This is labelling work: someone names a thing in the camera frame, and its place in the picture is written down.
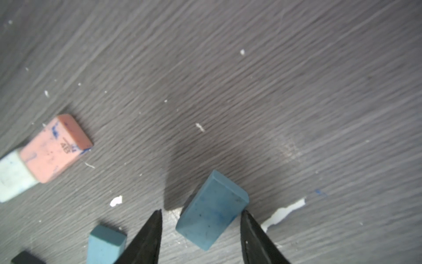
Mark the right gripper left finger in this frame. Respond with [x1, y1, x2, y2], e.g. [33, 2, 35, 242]
[115, 210, 163, 264]

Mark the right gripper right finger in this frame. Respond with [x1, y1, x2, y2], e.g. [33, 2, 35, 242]
[240, 210, 290, 264]

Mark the blue eraser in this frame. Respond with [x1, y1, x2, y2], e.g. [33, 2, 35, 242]
[86, 225, 127, 264]
[175, 170, 249, 251]

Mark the black eraser lower centre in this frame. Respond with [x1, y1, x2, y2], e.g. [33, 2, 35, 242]
[11, 251, 46, 264]

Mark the pink eraser centre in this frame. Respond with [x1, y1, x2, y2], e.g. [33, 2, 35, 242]
[19, 114, 93, 183]

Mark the white eraser centre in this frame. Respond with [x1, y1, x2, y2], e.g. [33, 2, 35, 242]
[0, 148, 39, 203]

